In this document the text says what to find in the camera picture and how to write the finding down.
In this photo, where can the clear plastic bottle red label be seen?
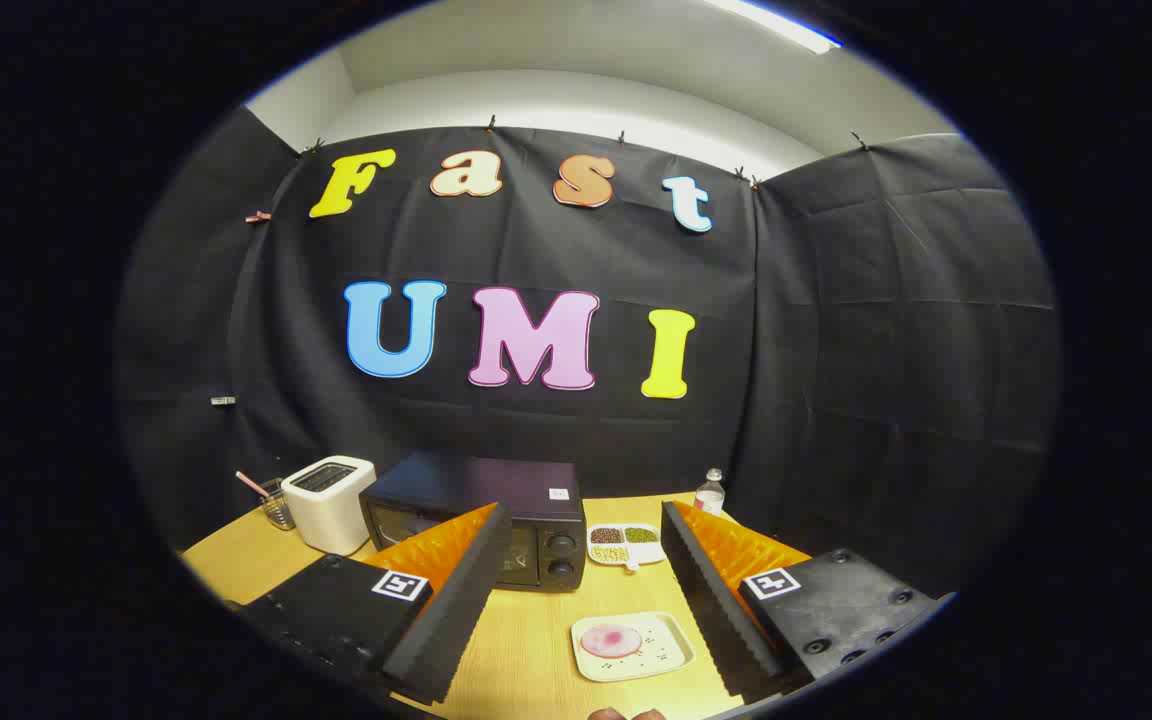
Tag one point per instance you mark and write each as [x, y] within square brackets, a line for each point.
[709, 497]

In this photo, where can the white divided dish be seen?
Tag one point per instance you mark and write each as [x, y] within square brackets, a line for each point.
[626, 552]

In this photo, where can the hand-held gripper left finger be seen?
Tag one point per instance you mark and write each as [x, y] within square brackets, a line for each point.
[456, 610]

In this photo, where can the brown beans pile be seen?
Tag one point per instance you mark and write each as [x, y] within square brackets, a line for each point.
[606, 535]

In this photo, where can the white bread toaster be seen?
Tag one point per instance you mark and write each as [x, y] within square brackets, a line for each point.
[331, 515]

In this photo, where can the pink ham slice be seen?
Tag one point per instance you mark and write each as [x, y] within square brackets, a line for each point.
[611, 640]

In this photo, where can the yellow soybeans pile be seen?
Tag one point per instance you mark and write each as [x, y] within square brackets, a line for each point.
[610, 553]

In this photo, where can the cream square tray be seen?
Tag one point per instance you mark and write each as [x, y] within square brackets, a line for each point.
[666, 645]

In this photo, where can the clear glass cup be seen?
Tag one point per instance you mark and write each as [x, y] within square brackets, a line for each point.
[278, 512]

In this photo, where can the green mung beans pile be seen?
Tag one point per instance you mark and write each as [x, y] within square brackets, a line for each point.
[641, 535]

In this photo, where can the pink striped straw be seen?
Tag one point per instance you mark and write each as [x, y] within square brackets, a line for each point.
[251, 484]

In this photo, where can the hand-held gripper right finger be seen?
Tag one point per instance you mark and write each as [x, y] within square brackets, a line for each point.
[711, 600]

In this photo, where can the black toaster oven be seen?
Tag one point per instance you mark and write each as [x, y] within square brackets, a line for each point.
[476, 480]

